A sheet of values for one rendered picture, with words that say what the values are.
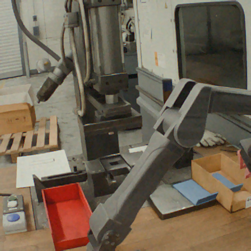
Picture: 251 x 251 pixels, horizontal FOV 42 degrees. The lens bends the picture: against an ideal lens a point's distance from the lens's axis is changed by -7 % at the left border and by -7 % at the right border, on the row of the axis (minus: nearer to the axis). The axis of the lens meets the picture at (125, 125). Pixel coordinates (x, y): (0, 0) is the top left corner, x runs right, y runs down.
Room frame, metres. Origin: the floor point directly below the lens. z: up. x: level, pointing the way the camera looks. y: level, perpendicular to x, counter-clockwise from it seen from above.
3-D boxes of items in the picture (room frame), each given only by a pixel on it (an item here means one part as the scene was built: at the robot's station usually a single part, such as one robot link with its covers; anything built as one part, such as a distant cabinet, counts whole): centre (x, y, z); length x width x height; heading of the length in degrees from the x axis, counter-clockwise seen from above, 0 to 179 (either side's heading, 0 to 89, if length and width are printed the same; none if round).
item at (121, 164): (1.03, 0.03, 0.98); 0.20 x 0.10 x 0.01; 106
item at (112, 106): (1.09, 0.07, 1.22); 0.26 x 0.18 x 0.30; 16
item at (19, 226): (0.80, 0.34, 0.90); 0.07 x 0.07 x 0.06; 16
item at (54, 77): (1.27, 0.23, 1.25); 0.19 x 0.07 x 0.19; 106
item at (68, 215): (0.82, 0.18, 0.93); 0.25 x 0.12 x 0.06; 16
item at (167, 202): (0.89, -0.14, 0.91); 0.17 x 0.16 x 0.02; 106
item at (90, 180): (1.03, 0.03, 0.94); 0.20 x 0.10 x 0.07; 106
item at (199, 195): (0.89, -0.19, 0.93); 0.15 x 0.07 x 0.03; 20
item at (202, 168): (0.92, -0.30, 0.93); 0.25 x 0.13 x 0.08; 16
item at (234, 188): (0.95, -0.29, 0.92); 0.15 x 0.07 x 0.03; 17
